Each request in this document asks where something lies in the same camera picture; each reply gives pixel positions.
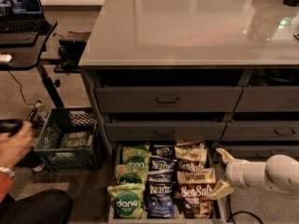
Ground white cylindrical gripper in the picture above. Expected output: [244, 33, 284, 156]
[206, 147, 247, 201]

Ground brown sea salt bag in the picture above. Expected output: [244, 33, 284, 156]
[175, 147, 207, 173]
[176, 141, 206, 149]
[177, 168, 216, 218]

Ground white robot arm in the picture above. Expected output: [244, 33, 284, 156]
[207, 148, 299, 200]

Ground bottom right grey drawer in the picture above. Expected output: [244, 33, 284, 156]
[222, 146, 299, 160]

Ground middle right grey drawer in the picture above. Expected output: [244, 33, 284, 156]
[221, 121, 299, 141]

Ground rear blue Kettle chip bag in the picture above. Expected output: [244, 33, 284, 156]
[150, 145, 175, 159]

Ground blue kettle chip bag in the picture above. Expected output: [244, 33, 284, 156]
[150, 145, 175, 159]
[147, 180, 174, 218]
[148, 156, 177, 181]

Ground middle blue Kettle chip bag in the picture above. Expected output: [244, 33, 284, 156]
[148, 156, 177, 181]

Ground front blue Kettle chip bag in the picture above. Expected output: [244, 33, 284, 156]
[147, 180, 174, 218]

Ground open bottom grey drawer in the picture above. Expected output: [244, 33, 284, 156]
[107, 141, 226, 224]

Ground rear green Dang chip bag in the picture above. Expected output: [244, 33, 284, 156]
[122, 144, 151, 166]

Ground green dang chip bag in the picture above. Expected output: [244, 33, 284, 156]
[114, 164, 149, 185]
[122, 144, 151, 166]
[107, 183, 145, 219]

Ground top right grey drawer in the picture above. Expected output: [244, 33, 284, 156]
[235, 86, 299, 112]

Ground front green Dang chip bag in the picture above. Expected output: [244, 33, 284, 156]
[107, 183, 145, 219]

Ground middle green Dang chip bag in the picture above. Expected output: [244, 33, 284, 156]
[114, 164, 149, 185]

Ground grey counter cabinet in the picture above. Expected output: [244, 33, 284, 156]
[79, 0, 299, 151]

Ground middle left grey drawer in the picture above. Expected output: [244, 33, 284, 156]
[105, 121, 226, 141]

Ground top left grey drawer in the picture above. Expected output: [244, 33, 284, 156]
[94, 86, 242, 113]

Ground person's hand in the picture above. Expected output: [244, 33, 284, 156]
[0, 121, 34, 170]

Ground green packets in crate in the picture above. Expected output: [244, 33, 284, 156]
[61, 132, 93, 148]

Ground dark green plastic crate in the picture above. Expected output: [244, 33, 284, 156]
[35, 107, 103, 172]

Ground black stool with headphones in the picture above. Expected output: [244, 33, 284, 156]
[54, 31, 91, 73]

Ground black handheld controller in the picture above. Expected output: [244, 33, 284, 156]
[0, 119, 22, 136]

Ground black standing desk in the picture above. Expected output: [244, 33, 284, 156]
[0, 21, 64, 107]

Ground white object on desk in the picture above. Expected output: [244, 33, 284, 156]
[0, 54, 12, 63]

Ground black laptop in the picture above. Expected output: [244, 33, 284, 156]
[0, 0, 45, 34]

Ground black floor cable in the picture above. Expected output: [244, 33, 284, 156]
[226, 194, 265, 224]

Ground thin black desk cable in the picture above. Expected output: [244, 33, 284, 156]
[7, 68, 37, 106]

